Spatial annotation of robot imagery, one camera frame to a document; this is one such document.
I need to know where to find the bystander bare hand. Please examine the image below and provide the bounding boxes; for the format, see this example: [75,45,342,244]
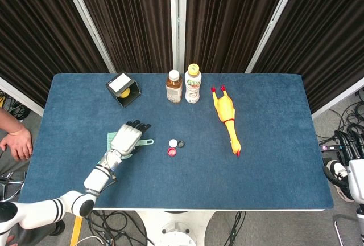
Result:
[0,128,34,161]

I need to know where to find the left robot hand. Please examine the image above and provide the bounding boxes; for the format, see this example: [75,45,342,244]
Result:
[109,119,152,156]

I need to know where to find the bystander bare forearm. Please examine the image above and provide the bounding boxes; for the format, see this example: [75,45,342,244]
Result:
[0,108,26,136]

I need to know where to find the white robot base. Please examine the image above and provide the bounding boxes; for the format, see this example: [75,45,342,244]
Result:
[135,210,217,246]

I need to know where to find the amber tea bottle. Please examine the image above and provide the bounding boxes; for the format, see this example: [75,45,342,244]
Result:
[166,69,184,104]

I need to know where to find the white drink bottle yellow cap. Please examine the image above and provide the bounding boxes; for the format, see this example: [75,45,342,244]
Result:
[184,63,202,104]

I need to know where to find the grey trousers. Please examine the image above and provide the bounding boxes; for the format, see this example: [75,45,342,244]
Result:
[0,150,31,179]

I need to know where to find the chrome stool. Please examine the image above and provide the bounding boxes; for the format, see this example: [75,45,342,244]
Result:
[0,171,26,203]

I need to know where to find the black cardboard box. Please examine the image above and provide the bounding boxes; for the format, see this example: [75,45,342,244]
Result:
[105,71,142,108]

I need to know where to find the blue table cloth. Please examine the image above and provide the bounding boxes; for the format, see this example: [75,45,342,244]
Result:
[18,72,334,211]

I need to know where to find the yellow rubber chicken toy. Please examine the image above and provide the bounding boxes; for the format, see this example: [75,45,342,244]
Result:
[210,85,242,158]

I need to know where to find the dark brown curtain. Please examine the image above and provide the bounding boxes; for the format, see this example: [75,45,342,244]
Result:
[185,0,293,73]
[0,0,109,109]
[71,0,173,73]
[251,0,364,113]

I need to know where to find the black power strip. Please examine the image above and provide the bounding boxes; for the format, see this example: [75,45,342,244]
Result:
[318,142,342,152]

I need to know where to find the black floor cable bundle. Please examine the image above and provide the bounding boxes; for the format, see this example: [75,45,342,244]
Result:
[84,210,150,246]
[316,86,364,160]

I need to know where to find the white frame post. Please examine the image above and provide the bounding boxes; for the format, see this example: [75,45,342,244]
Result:
[179,0,188,72]
[245,0,303,73]
[59,0,117,73]
[169,0,180,73]

